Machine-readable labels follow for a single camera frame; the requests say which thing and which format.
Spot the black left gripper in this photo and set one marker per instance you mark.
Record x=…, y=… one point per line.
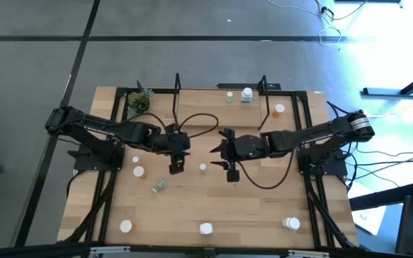
x=178, y=143

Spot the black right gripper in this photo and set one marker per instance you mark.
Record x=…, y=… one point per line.
x=246, y=147

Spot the white plastic bottle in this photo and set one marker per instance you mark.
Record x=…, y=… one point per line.
x=292, y=223
x=246, y=94

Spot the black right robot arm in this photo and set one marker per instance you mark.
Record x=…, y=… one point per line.
x=317, y=134

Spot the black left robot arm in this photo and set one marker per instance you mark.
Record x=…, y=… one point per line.
x=95, y=125

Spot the green potted succulent plant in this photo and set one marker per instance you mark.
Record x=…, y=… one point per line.
x=138, y=102

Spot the black flat bar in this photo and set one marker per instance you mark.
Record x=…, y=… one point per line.
x=235, y=86

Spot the white melatonin supplement bottle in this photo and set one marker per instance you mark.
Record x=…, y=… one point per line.
x=206, y=228

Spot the white paper sheet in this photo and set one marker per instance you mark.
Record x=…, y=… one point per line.
x=369, y=220

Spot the black slanted beam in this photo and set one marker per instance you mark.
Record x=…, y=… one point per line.
x=378, y=200

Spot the black desk leg bar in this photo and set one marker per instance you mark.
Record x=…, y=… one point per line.
x=382, y=91

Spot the black aluminium table frame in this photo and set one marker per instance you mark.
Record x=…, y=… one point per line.
x=122, y=92

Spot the black rail with silver brackets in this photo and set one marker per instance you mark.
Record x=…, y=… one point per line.
x=31, y=251

